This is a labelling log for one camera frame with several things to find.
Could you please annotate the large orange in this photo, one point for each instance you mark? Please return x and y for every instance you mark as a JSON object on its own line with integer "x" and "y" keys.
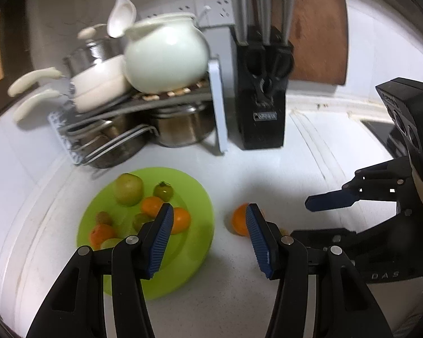
{"x": 181, "y": 220}

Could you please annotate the stainless steel pot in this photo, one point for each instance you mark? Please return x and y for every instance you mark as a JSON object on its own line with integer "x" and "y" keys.
{"x": 123, "y": 137}
{"x": 183, "y": 126}

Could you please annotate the green stemmed fruit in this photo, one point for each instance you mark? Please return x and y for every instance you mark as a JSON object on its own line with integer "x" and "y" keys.
{"x": 164, "y": 190}

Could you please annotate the small dark green fruit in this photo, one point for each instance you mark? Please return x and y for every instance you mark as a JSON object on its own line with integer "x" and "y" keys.
{"x": 141, "y": 221}

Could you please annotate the small tangerine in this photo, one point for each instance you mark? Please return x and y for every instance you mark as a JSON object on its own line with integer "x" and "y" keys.
{"x": 151, "y": 206}

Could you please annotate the green plate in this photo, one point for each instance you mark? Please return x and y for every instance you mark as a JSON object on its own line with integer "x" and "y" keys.
{"x": 194, "y": 200}

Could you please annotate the black kitchen scissors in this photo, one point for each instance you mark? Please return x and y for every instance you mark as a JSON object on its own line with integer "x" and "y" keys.
{"x": 268, "y": 77}

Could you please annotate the stemmed mandarin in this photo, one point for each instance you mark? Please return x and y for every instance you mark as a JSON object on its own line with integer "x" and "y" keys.
{"x": 101, "y": 235}

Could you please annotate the green apple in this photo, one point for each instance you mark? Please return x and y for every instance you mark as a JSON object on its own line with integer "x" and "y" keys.
{"x": 128, "y": 190}

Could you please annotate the large yellow-green citrus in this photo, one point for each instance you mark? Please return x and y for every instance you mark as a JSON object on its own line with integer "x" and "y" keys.
{"x": 111, "y": 243}

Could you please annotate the small pale yellow fruit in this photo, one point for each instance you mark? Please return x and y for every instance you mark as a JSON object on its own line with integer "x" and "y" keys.
{"x": 284, "y": 231}

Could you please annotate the wooden bead trivet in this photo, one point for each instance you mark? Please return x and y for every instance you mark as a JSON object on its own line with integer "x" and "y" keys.
{"x": 172, "y": 93}

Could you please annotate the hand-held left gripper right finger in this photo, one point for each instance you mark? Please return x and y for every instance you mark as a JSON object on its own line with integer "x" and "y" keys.
{"x": 259, "y": 239}

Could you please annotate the brown kiwi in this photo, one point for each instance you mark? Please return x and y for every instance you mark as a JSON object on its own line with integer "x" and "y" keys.
{"x": 104, "y": 217}

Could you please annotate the steel pot with lid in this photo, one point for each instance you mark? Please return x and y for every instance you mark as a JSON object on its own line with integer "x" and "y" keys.
{"x": 91, "y": 52}

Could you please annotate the white grey dish rack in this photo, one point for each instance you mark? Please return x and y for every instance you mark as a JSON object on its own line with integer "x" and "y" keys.
{"x": 218, "y": 112}

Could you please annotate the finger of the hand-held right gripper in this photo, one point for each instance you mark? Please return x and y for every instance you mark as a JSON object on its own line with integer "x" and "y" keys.
{"x": 324, "y": 237}
{"x": 331, "y": 200}

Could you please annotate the wooden cutting board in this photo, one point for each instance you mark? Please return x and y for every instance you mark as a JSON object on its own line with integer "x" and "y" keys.
{"x": 320, "y": 24}

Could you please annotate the cream ceramic casserole pot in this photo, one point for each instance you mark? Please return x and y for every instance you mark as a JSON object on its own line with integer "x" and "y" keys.
{"x": 162, "y": 56}

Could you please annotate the cream saucepan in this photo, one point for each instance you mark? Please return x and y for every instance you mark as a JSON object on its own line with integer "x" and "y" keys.
{"x": 102, "y": 95}
{"x": 98, "y": 70}

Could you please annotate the black knife block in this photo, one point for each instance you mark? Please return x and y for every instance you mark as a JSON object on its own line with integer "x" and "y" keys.
{"x": 264, "y": 133}

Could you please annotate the white wall socket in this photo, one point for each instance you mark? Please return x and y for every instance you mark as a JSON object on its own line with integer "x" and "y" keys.
{"x": 222, "y": 10}
{"x": 185, "y": 7}

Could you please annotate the white spoon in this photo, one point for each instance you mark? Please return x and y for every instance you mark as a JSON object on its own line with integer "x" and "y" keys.
{"x": 121, "y": 14}

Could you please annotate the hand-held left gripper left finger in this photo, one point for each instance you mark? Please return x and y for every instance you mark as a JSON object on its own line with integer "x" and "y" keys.
{"x": 160, "y": 239}

